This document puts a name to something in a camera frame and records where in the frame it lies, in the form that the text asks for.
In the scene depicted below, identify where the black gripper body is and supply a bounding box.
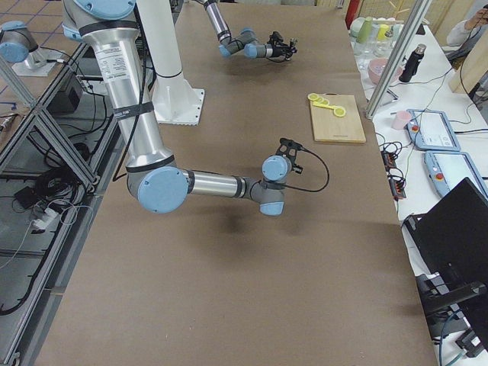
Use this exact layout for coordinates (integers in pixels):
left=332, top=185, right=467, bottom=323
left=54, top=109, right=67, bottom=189
left=271, top=43, right=289, bottom=60
left=291, top=157, right=298, bottom=172

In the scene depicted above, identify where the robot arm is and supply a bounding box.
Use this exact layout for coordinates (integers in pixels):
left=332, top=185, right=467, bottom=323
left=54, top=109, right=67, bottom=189
left=63, top=1, right=296, bottom=216
left=202, top=1, right=297, bottom=62

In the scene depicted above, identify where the green cup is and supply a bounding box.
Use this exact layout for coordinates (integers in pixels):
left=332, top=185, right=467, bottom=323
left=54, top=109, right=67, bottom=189
left=356, top=17, right=373, bottom=44

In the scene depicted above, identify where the pink cup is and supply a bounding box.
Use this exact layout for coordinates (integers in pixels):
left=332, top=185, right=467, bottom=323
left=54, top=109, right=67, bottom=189
left=391, top=111, right=411, bottom=130

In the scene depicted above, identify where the bamboo cutting board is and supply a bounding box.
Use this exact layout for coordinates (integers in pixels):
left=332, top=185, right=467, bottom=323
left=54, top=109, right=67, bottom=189
left=309, top=94, right=366, bottom=143

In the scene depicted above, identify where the lemon slice at board corner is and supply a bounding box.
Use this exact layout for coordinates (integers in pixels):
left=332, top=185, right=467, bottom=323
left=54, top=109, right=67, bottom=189
left=307, top=93, right=320, bottom=101

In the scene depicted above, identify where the pink bowl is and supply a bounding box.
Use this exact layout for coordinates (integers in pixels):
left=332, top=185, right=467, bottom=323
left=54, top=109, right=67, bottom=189
left=368, top=58, right=403, bottom=85

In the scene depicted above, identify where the black bottle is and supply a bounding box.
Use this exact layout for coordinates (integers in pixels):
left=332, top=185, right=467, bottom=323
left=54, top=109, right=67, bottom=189
left=399, top=43, right=426, bottom=82

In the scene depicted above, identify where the upper teach pendant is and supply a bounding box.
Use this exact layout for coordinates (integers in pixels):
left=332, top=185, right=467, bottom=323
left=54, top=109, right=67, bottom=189
left=405, top=109, right=461, bottom=152

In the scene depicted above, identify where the teach pendant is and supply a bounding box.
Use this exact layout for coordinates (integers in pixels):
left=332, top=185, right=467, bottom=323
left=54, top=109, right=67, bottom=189
left=405, top=109, right=461, bottom=152
left=424, top=151, right=487, bottom=197

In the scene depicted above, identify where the lower teach pendant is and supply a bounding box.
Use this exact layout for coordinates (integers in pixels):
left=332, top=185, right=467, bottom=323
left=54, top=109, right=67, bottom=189
left=424, top=151, right=487, bottom=197

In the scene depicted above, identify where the black monitor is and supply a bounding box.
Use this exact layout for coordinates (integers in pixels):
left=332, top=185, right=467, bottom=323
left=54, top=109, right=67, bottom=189
left=403, top=178, right=487, bottom=347

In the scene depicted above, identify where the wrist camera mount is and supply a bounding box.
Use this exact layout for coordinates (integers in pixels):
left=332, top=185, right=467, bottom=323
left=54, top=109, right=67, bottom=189
left=275, top=137, right=303, bottom=164
left=268, top=30, right=283, bottom=47

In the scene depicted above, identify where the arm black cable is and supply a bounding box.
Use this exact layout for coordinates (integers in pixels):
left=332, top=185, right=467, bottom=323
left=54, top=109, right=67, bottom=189
left=262, top=146, right=330, bottom=193

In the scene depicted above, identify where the lemon slice on knife handle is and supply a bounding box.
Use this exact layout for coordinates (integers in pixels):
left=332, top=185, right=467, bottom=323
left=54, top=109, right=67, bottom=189
left=333, top=108, right=346, bottom=117

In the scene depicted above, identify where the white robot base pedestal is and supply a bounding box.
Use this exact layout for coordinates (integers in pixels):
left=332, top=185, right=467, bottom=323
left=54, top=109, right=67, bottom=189
left=136, top=0, right=204, bottom=126

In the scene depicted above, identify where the aluminium frame post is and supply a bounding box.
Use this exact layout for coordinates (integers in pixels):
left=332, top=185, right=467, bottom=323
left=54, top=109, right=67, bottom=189
left=365, top=0, right=432, bottom=120

